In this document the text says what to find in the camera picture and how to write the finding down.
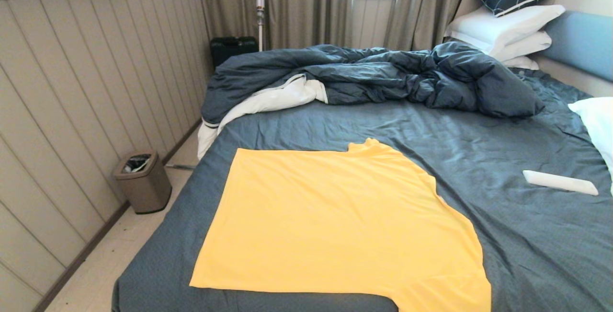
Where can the wide beige curtain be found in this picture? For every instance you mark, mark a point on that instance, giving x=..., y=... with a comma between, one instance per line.
x=306, y=5

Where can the large white pillow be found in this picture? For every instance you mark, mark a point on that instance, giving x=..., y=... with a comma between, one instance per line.
x=503, y=24

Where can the blue headboard pad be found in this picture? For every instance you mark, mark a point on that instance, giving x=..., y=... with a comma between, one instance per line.
x=584, y=43

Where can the narrow beige curtain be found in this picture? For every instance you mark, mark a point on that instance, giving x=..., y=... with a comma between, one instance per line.
x=421, y=5

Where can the white remote control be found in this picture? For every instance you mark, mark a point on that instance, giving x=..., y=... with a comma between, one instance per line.
x=560, y=182

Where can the white stick vacuum cleaner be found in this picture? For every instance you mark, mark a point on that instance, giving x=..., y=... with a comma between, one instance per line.
x=260, y=0

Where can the yellow t-shirt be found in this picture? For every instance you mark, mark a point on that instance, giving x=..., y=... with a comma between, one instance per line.
x=335, y=221

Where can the dark blue bed sheet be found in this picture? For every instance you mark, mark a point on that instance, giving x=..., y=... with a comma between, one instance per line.
x=407, y=125

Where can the beige bed headboard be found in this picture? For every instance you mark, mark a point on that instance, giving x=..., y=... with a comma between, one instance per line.
x=574, y=77

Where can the dark trash bag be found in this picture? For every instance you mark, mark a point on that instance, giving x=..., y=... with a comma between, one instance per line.
x=136, y=163

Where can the grey metal rod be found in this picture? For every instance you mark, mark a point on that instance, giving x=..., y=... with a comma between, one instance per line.
x=182, y=166

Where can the small white pillow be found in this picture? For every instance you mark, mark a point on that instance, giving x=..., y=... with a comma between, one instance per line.
x=522, y=63

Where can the crumpled dark blue duvet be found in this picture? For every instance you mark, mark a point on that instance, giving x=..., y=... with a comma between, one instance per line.
x=383, y=72

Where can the black suitcase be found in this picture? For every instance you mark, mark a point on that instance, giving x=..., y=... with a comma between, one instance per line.
x=230, y=49

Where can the white duvet lining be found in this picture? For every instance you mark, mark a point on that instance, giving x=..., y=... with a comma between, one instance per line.
x=278, y=98

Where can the beige trash bin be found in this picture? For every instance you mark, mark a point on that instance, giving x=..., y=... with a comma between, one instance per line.
x=143, y=190

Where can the medium white pillow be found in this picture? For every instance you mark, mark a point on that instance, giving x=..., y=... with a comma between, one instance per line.
x=527, y=43

